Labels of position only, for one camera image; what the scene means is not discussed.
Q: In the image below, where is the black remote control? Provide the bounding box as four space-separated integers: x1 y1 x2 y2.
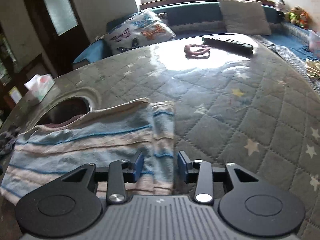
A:
202 35 253 55

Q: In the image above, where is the butterfly print pillow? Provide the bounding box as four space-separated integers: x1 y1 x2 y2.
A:
104 9 176 55

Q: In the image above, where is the dark wooden door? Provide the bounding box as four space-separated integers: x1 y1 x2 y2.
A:
24 0 89 76

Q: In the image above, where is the clear plastic storage box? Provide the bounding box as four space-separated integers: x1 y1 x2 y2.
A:
309 29 320 59

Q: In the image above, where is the blue sofa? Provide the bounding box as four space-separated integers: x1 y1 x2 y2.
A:
73 1 319 69

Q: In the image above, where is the pink hair band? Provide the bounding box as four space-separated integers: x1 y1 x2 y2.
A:
184 44 210 59

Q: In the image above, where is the dark blue knitted cloth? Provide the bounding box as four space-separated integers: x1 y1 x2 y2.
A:
0 125 20 157

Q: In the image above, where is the brown plush toy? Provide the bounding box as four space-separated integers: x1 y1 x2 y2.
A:
290 5 304 25

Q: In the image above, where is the black white plush toy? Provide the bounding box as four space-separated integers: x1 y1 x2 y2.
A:
276 0 288 17

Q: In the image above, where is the orange plush toy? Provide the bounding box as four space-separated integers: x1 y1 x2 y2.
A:
299 11 309 30

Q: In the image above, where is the white tissue box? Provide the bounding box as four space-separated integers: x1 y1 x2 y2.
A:
24 74 55 102

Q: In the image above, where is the blue striped towel garment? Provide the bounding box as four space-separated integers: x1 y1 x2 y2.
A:
1 98 175 204

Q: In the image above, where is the beige square cushion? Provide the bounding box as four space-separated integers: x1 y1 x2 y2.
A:
218 0 272 35

